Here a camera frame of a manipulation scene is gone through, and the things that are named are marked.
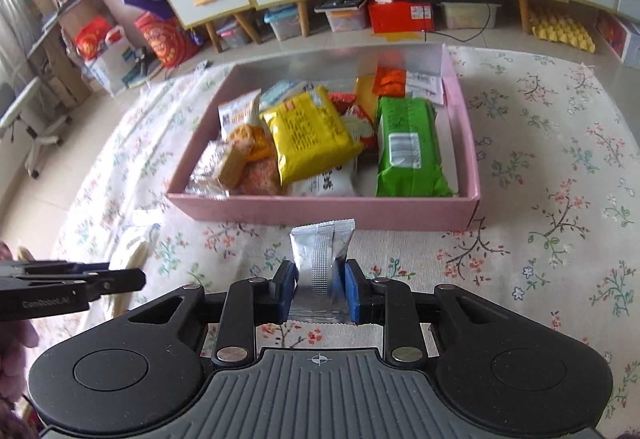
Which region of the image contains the silver foil snack packet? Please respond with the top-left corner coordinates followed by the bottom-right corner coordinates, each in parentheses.
top-left (288, 219), bottom-right (356, 324)

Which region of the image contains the pink nougat package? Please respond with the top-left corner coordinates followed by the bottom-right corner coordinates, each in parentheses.
top-left (234, 157), bottom-right (281, 196)

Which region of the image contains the white chinese text snack bag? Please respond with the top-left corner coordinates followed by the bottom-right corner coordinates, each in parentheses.
top-left (286, 159), bottom-right (357, 197)

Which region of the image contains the green snack package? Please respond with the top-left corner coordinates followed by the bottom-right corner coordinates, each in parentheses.
top-left (375, 96), bottom-right (454, 197)

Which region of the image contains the yellow snack package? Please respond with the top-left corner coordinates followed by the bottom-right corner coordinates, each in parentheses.
top-left (260, 88), bottom-right (363, 186)

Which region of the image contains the orange cracker snack bag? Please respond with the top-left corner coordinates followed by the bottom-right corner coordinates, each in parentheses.
top-left (217, 89), bottom-right (276, 191)

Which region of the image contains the orange white sachet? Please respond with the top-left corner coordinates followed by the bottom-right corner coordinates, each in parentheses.
top-left (373, 65), bottom-right (445, 105)

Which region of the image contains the chocolate tart cookie package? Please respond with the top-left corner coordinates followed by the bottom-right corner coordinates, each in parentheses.
top-left (184, 140), bottom-right (232, 197)

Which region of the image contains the red snack bag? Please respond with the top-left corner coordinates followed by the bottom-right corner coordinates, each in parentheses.
top-left (328, 92), bottom-right (357, 115)
top-left (342, 104), bottom-right (378, 153)

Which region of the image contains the gold snack bar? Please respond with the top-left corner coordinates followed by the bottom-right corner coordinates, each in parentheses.
top-left (355, 75), bottom-right (378, 122)

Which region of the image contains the left hand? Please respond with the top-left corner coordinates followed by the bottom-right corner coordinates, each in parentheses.
top-left (0, 237), bottom-right (42, 439)

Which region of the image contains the grey office chair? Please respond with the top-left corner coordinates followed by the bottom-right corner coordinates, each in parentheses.
top-left (1, 77), bottom-right (73, 179)

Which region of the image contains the white paper shopping bag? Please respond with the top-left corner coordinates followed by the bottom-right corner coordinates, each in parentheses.
top-left (85, 26), bottom-right (146, 96)

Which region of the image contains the pink cardboard box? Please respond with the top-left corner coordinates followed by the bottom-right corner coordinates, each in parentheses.
top-left (167, 44), bottom-right (480, 231)

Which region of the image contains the red lantern bag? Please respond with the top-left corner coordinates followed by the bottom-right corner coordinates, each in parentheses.
top-left (134, 12), bottom-right (200, 69)

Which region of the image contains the red shoe box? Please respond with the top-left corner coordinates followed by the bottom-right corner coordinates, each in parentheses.
top-left (368, 0), bottom-right (434, 34)

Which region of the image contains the clear plastic storage bin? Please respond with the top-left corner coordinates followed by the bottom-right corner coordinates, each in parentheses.
top-left (439, 2), bottom-right (501, 29)

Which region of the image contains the yellow egg tray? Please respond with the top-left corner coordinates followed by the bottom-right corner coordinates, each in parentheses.
top-left (529, 8), bottom-right (596, 53)

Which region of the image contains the white printed box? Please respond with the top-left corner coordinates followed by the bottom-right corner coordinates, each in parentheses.
top-left (596, 11), bottom-right (640, 69)

